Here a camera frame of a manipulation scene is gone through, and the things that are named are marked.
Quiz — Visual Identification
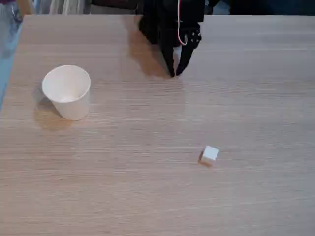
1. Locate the white cube block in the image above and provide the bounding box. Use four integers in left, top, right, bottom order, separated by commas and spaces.
198, 145, 220, 168

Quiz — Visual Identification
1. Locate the white paper cup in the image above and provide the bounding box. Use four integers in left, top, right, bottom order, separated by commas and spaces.
41, 64, 92, 121

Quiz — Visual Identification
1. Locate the pale striped curtain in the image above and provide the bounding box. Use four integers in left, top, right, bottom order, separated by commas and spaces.
36, 0, 92, 15

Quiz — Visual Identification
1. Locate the person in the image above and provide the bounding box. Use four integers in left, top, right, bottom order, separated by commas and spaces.
0, 0, 24, 59

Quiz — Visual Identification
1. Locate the red and white cable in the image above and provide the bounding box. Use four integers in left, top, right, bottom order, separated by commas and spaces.
177, 0, 188, 46

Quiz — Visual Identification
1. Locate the wooden chair frame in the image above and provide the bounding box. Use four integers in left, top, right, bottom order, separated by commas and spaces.
15, 0, 36, 15

